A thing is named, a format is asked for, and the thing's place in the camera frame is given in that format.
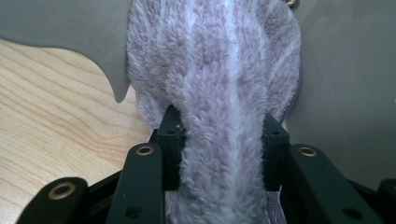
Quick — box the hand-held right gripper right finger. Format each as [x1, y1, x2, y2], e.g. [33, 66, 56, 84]
[262, 112, 291, 192]

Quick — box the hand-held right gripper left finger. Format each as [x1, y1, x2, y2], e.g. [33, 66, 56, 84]
[154, 104, 185, 191]

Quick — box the purple striped towel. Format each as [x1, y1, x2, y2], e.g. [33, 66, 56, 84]
[125, 0, 304, 224]

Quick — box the white expandable metal bookend rack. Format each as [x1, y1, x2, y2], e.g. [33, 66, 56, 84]
[0, 0, 396, 191]

